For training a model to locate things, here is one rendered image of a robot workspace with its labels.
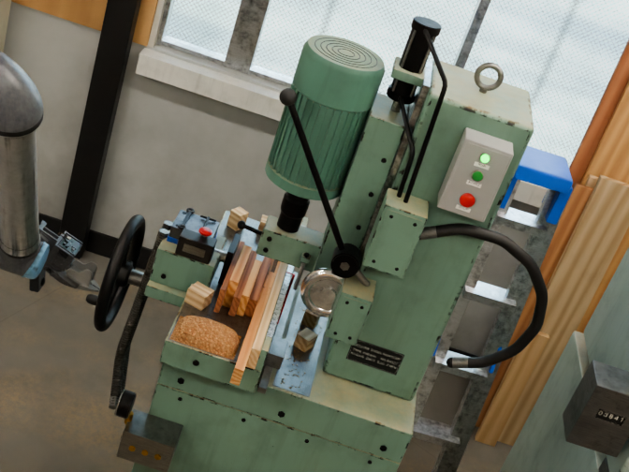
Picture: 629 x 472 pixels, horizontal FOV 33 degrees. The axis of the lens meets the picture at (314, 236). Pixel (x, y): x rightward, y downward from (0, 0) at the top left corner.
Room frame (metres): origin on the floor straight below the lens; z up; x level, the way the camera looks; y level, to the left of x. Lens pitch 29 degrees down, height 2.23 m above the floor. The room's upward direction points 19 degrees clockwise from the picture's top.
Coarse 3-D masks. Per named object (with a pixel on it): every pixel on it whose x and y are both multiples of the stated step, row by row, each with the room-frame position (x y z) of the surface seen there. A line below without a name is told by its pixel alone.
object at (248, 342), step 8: (272, 264) 2.10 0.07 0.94; (272, 280) 2.04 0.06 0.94; (264, 296) 1.96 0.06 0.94; (256, 304) 1.92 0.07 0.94; (264, 304) 1.93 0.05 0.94; (256, 312) 1.89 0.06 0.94; (256, 320) 1.86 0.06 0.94; (248, 328) 1.83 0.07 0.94; (256, 328) 1.84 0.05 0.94; (248, 336) 1.80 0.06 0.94; (248, 344) 1.77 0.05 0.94; (240, 352) 1.73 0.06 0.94; (248, 352) 1.74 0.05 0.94; (240, 360) 1.71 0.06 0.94; (240, 368) 1.68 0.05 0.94; (232, 376) 1.68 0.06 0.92; (240, 376) 1.68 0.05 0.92
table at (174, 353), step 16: (224, 224) 2.27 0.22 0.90; (256, 224) 2.32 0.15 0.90; (240, 240) 2.22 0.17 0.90; (256, 240) 2.25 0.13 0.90; (256, 256) 2.18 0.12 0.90; (160, 288) 1.95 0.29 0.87; (176, 304) 1.95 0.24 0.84; (176, 320) 1.82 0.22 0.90; (224, 320) 1.88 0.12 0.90; (240, 320) 1.90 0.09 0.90; (176, 352) 1.74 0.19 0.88; (192, 352) 1.74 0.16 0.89; (208, 352) 1.75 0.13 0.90; (192, 368) 1.74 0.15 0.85; (208, 368) 1.75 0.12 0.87; (224, 368) 1.75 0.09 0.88; (240, 384) 1.75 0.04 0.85; (256, 384) 1.75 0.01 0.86
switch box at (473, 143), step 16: (464, 144) 1.90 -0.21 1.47; (480, 144) 1.90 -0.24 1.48; (496, 144) 1.92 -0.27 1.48; (512, 144) 1.95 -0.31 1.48; (464, 160) 1.89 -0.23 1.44; (496, 160) 1.90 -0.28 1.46; (448, 176) 1.90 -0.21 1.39; (464, 176) 1.89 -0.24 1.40; (496, 176) 1.90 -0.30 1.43; (448, 192) 1.89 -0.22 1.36; (464, 192) 1.90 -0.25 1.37; (480, 192) 1.90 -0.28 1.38; (496, 192) 1.90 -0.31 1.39; (448, 208) 1.89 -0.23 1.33; (480, 208) 1.90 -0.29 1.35
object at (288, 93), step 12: (288, 96) 1.90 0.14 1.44; (288, 108) 1.91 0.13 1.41; (300, 132) 1.91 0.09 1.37; (312, 156) 1.91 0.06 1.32; (312, 168) 1.91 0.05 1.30; (324, 192) 1.91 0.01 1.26; (324, 204) 1.91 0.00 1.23; (336, 228) 1.92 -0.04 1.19; (336, 240) 1.91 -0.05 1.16; (336, 252) 1.91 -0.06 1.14; (348, 252) 1.91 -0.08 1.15; (336, 264) 1.90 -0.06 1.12; (348, 264) 1.90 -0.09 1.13; (348, 276) 1.90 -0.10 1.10; (360, 276) 1.92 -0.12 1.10
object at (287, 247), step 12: (264, 228) 2.02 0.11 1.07; (276, 228) 2.04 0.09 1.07; (300, 228) 2.08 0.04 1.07; (264, 240) 2.02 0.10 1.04; (276, 240) 2.02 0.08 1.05; (288, 240) 2.02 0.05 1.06; (300, 240) 2.03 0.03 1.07; (312, 240) 2.04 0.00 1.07; (264, 252) 2.02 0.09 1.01; (276, 252) 2.02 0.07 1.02; (288, 252) 2.02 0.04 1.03; (300, 252) 2.02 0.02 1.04; (312, 252) 2.02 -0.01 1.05; (312, 264) 2.02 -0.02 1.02
